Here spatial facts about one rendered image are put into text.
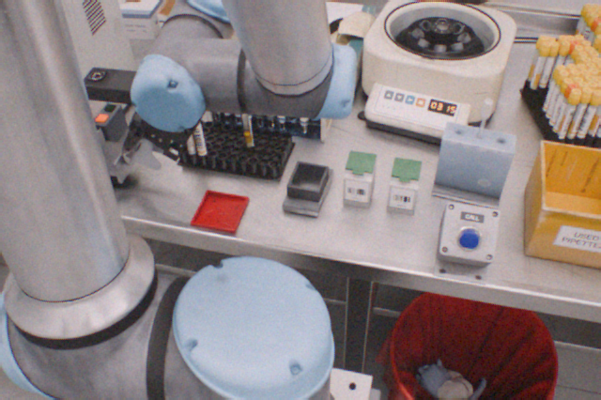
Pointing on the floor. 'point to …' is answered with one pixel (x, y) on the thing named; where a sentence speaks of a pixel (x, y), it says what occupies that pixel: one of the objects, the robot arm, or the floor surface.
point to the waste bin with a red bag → (470, 348)
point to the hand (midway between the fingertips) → (129, 155)
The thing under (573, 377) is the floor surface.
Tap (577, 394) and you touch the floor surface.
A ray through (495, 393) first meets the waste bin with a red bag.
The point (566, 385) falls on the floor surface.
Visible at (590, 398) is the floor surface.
